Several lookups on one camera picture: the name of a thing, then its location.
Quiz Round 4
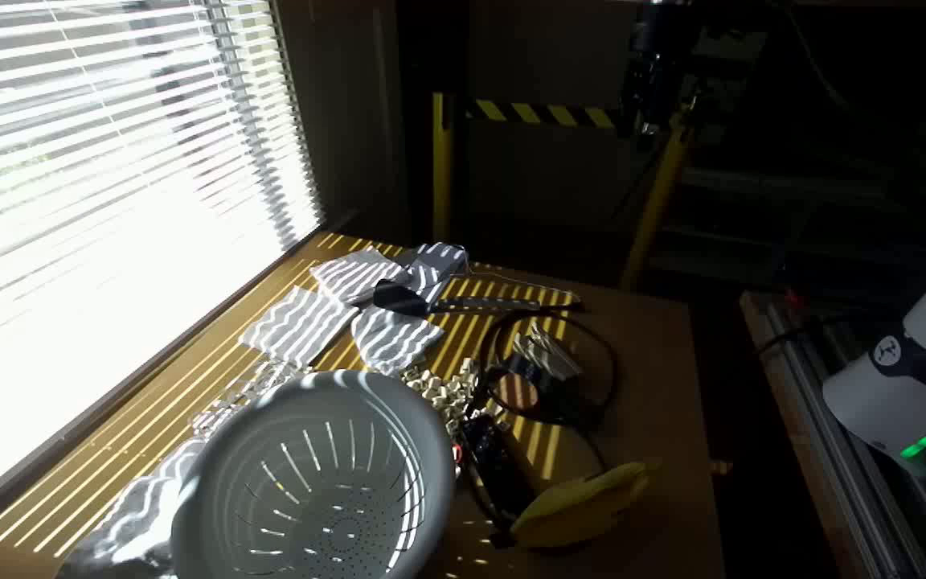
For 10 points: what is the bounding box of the white crumpled cloth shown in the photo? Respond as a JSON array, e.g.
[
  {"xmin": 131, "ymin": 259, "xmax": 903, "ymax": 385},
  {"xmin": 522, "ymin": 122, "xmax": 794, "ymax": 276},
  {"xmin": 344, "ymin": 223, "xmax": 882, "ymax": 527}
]
[{"xmin": 53, "ymin": 433, "xmax": 217, "ymax": 579}]

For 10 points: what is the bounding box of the black base cable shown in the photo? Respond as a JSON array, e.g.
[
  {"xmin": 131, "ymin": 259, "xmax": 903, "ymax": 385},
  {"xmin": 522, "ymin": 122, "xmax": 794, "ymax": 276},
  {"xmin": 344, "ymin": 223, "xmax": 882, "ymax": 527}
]
[{"xmin": 752, "ymin": 302, "xmax": 924, "ymax": 363}]

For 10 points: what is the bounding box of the yellow black striped bar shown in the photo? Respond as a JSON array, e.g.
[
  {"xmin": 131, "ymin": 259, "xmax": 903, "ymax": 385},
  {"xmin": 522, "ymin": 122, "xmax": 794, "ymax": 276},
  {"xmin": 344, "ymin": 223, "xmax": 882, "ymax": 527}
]
[{"xmin": 467, "ymin": 96, "xmax": 625, "ymax": 133}]

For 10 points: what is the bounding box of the white plastic colander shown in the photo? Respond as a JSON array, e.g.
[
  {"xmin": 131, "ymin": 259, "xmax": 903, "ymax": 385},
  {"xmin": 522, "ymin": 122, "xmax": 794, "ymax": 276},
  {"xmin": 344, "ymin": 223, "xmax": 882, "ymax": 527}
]
[{"xmin": 168, "ymin": 371, "xmax": 461, "ymax": 579}]

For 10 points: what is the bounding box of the slanted yellow post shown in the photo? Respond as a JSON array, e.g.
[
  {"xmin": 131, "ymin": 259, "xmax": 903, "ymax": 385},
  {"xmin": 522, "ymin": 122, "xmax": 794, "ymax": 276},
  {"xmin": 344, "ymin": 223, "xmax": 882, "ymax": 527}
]
[{"xmin": 615, "ymin": 122, "xmax": 694, "ymax": 296}]

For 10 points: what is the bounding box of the white green device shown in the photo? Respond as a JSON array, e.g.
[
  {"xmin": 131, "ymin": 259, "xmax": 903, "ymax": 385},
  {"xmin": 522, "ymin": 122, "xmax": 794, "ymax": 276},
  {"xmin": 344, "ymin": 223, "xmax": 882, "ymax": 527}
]
[{"xmin": 737, "ymin": 286, "xmax": 926, "ymax": 579}]

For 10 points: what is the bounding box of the reddish brown round disc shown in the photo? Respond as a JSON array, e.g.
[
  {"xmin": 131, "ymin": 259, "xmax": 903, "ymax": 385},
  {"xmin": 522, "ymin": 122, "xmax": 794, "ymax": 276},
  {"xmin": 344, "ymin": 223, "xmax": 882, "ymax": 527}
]
[{"xmin": 494, "ymin": 367, "xmax": 546, "ymax": 420}]

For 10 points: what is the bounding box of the white folded cloth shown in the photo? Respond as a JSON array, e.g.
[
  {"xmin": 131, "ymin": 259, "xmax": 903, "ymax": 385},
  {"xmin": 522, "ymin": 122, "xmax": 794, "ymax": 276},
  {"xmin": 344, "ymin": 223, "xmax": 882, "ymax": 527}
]
[
  {"xmin": 391, "ymin": 237, "xmax": 476, "ymax": 306},
  {"xmin": 309, "ymin": 248, "xmax": 413, "ymax": 309},
  {"xmin": 236, "ymin": 282, "xmax": 359, "ymax": 371},
  {"xmin": 348, "ymin": 302, "xmax": 449, "ymax": 381}
]

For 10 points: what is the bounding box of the large white window blind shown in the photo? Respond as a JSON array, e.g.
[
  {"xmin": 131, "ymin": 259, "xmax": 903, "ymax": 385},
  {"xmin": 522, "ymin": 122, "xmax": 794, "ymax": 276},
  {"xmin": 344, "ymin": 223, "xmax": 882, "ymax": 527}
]
[{"xmin": 0, "ymin": 0, "xmax": 326, "ymax": 525}]

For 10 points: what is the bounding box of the grey and black stapler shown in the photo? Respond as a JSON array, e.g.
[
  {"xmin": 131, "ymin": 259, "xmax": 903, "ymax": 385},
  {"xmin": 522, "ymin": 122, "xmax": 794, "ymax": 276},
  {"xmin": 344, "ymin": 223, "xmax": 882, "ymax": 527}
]
[{"xmin": 501, "ymin": 323, "xmax": 586, "ymax": 385}]

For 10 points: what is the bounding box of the black camera on stand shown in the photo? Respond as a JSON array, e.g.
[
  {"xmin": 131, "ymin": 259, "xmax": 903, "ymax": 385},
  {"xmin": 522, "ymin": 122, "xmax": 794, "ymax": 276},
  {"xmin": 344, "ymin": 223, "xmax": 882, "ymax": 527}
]
[{"xmin": 622, "ymin": 0, "xmax": 706, "ymax": 141}]

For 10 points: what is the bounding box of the black looped cable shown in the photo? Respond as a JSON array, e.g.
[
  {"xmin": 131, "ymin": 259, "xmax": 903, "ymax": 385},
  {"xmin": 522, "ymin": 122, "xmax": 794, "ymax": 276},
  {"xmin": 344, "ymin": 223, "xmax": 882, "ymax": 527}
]
[{"xmin": 476, "ymin": 306, "xmax": 625, "ymax": 478}]

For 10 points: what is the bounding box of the yellow banana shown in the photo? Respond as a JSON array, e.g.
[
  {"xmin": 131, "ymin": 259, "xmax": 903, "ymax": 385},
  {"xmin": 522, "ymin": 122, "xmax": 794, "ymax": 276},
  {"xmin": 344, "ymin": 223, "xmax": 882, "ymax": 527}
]
[{"xmin": 507, "ymin": 456, "xmax": 662, "ymax": 555}]

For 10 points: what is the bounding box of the upright yellow post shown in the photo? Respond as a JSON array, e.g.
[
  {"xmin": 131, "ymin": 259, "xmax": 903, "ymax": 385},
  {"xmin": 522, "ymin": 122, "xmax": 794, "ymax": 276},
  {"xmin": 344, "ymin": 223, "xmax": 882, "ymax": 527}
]
[{"xmin": 427, "ymin": 86, "xmax": 461, "ymax": 244}]

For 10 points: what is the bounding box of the black remote control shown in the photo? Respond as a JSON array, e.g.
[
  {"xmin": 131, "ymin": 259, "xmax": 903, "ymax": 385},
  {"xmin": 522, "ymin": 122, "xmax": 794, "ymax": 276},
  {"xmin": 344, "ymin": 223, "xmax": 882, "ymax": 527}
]
[{"xmin": 449, "ymin": 412, "xmax": 539, "ymax": 539}]

